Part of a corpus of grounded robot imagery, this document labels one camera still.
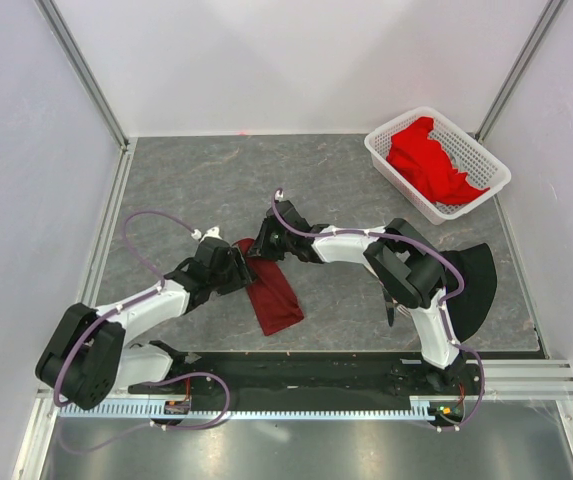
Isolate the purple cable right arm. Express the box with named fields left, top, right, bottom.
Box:
left=271, top=188, right=486, bottom=434

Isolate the black round plate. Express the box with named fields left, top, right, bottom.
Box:
left=441, top=243, right=497, bottom=342

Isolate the dark red cloth napkin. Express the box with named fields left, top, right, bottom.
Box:
left=235, top=238, right=305, bottom=336

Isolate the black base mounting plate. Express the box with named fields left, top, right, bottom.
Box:
left=126, top=352, right=483, bottom=399

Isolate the white plastic basket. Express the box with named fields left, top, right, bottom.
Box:
left=364, top=106, right=511, bottom=225

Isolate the bright red cloth in basket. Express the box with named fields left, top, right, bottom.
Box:
left=386, top=116, right=488, bottom=206

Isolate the blue-white cable duct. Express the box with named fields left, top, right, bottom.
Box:
left=59, top=398, right=435, bottom=421

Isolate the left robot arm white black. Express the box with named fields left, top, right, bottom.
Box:
left=35, top=236, right=256, bottom=410

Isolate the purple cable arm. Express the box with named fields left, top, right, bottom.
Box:
left=53, top=210, right=231, bottom=455
left=271, top=188, right=486, bottom=434

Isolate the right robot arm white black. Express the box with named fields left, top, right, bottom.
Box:
left=248, top=201, right=460, bottom=394

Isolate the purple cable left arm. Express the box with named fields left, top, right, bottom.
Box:
left=53, top=210, right=231, bottom=455

